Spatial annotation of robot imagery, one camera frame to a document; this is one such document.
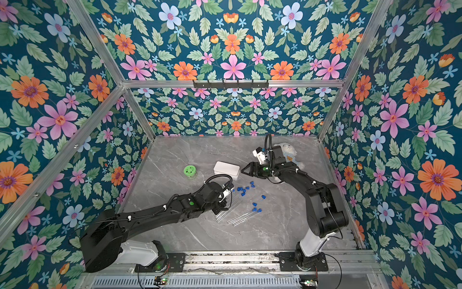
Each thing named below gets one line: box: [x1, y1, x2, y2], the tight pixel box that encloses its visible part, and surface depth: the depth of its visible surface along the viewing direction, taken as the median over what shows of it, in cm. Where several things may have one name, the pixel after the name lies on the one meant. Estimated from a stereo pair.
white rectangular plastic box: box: [213, 160, 241, 181], surface depth 101 cm
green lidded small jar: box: [183, 164, 197, 181], surface depth 100 cm
